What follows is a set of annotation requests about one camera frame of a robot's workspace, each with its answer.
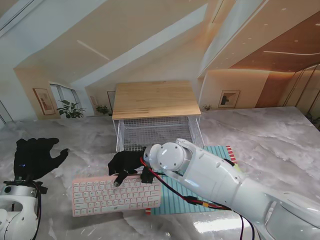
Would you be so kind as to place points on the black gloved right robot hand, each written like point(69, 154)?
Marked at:
point(127, 162)

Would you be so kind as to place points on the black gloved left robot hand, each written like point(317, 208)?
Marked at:
point(35, 160)

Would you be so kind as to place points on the pink and white keyboard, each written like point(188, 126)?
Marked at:
point(112, 197)

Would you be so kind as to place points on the teal striped mouse pad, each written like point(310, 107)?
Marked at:
point(170, 200)

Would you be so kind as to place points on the black and green mouse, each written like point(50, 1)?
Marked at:
point(230, 162)

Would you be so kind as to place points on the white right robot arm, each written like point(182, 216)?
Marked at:
point(225, 180)

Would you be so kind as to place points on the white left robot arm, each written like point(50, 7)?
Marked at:
point(17, 210)

